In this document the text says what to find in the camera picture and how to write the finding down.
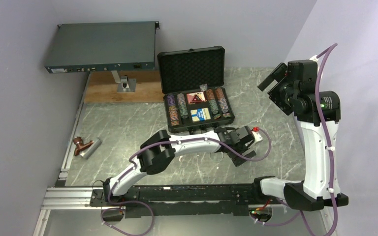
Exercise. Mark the grey rack network device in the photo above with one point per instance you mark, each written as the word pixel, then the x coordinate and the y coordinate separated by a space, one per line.
pixel 89 47

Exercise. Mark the red playing card deck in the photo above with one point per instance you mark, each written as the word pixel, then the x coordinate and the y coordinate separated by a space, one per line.
pixel 190 96

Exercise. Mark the grey metal bracket stand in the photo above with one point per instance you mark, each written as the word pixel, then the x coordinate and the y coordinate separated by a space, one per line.
pixel 125 84

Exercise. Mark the red triangular dealer button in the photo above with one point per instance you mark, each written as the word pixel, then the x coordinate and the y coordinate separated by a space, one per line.
pixel 197 98

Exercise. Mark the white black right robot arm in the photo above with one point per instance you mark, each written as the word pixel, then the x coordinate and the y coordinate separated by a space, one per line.
pixel 318 114

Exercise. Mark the blue playing card deck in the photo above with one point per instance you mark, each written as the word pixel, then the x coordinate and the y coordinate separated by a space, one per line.
pixel 199 115

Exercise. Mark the multicolour poker chip stack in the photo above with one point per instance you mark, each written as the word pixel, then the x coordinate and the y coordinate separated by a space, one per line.
pixel 174 116

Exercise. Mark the clear round plastic disc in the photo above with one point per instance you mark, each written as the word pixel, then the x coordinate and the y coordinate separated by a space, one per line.
pixel 216 157

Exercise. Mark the green blue chip stack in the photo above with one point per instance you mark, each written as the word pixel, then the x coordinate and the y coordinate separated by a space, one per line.
pixel 214 106
pixel 183 111

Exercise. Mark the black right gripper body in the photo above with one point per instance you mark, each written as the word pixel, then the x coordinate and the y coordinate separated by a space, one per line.
pixel 282 90

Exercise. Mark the green blue right chip stack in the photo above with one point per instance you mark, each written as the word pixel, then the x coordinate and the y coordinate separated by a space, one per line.
pixel 214 106

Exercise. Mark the wooden board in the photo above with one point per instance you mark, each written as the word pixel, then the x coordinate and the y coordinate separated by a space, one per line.
pixel 102 88

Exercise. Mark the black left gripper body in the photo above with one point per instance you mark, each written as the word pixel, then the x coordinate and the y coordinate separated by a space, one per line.
pixel 240 149

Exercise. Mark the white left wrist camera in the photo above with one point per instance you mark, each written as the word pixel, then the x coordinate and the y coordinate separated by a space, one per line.
pixel 257 136

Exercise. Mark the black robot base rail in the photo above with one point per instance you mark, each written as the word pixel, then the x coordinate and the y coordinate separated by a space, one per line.
pixel 167 200

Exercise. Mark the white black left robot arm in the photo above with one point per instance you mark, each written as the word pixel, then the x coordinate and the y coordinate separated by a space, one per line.
pixel 156 154

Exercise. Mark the red black chip stack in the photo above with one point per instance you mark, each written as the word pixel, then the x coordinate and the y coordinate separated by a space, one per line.
pixel 210 95
pixel 220 94

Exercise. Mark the clear plastic wrapper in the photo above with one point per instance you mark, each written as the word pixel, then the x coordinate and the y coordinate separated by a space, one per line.
pixel 203 87

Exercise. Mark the red black far chip stack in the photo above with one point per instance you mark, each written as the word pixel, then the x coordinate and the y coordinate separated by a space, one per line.
pixel 220 94

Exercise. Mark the purple poker chip stack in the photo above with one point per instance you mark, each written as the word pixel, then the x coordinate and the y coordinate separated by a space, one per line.
pixel 171 100

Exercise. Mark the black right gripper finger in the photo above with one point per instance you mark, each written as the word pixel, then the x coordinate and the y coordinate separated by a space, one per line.
pixel 284 105
pixel 277 74

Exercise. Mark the grey copper clamp tool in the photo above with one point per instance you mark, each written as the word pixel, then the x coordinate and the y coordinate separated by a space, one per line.
pixel 85 150

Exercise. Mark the loose chips in case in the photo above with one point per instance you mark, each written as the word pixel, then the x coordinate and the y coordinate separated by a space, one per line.
pixel 227 115

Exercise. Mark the black poker set case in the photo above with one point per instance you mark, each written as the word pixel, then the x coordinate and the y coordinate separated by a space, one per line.
pixel 183 72

